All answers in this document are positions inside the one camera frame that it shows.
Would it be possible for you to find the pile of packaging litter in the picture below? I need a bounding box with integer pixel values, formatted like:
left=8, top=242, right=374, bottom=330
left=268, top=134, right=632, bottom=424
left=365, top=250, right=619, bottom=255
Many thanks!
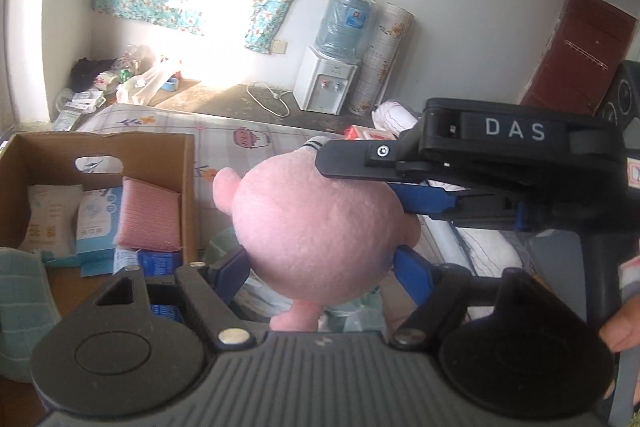
left=52, top=71, right=127, bottom=130

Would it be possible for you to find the pink cloth pad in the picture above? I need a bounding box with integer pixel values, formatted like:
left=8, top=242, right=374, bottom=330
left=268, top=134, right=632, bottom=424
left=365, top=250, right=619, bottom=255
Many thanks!
left=112, top=177, right=184, bottom=254

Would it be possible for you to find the brown cardboard box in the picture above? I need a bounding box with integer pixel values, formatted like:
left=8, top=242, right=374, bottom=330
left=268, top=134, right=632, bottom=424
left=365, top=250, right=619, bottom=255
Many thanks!
left=0, top=132, right=197, bottom=324

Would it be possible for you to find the teal checkered towel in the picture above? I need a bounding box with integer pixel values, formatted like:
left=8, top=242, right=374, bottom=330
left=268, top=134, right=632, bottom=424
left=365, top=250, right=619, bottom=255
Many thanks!
left=0, top=247, right=62, bottom=384

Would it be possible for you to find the dark red door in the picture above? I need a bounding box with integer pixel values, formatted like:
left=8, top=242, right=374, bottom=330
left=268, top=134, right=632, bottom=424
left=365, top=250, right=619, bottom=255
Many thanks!
left=520, top=0, right=640, bottom=116

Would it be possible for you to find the person's right hand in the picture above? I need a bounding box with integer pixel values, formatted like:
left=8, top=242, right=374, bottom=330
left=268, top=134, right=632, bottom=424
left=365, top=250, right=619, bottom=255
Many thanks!
left=599, top=306, right=640, bottom=354

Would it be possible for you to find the blue face mask box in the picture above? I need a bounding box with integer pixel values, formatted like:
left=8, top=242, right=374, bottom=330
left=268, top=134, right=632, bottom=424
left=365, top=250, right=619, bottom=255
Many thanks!
left=76, top=187, right=125, bottom=264

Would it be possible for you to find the black cloth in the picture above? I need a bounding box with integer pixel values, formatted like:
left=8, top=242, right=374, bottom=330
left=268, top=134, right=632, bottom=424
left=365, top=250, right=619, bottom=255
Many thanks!
left=70, top=58, right=119, bottom=93

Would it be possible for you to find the white water dispenser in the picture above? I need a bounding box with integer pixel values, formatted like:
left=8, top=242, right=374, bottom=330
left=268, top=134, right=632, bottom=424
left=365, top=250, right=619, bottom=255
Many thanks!
left=292, top=47, right=361, bottom=116

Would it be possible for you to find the rolled floral mat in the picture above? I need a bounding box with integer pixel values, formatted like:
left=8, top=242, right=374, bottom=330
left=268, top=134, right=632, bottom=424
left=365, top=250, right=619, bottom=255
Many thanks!
left=348, top=3, right=415, bottom=117

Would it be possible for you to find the pink plush toy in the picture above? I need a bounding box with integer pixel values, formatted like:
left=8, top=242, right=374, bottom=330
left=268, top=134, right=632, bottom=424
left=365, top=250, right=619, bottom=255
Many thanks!
left=212, top=136, right=424, bottom=334

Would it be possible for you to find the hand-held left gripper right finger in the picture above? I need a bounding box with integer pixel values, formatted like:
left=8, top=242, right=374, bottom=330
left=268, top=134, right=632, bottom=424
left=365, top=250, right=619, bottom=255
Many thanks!
left=387, top=246, right=546, bottom=351

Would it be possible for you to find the blue tissue packet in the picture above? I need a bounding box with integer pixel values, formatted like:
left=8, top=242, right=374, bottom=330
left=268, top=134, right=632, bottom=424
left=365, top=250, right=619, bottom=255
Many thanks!
left=114, top=248, right=184, bottom=321

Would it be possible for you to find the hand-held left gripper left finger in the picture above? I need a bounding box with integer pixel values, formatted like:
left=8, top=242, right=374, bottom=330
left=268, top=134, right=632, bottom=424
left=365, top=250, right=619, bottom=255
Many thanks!
left=95, top=249, right=256, bottom=351

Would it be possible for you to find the white plastic bag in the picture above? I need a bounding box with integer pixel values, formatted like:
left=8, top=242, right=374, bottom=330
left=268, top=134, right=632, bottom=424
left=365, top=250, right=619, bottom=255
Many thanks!
left=116, top=59, right=184, bottom=106

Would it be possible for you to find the blue water jug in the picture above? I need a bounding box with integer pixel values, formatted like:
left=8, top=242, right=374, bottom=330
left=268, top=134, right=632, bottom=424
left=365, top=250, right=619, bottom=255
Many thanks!
left=316, top=0, right=377, bottom=60

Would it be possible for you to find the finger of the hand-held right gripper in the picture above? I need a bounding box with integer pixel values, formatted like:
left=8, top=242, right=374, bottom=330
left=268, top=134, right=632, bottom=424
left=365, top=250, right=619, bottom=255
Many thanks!
left=387, top=182, right=533, bottom=234
left=315, top=132, right=427, bottom=182

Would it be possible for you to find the white wipes pack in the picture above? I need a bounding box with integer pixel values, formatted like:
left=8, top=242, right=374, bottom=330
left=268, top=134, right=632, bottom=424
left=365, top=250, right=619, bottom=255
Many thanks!
left=19, top=184, right=85, bottom=259

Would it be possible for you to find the white power cable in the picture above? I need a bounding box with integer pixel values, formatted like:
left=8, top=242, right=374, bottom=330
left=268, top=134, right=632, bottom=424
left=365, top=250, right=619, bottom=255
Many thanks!
left=247, top=80, right=294, bottom=118

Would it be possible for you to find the pink wet wipes pack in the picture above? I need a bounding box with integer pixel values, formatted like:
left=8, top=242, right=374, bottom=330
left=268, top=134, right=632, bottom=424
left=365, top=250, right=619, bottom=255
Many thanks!
left=342, top=124, right=401, bottom=143

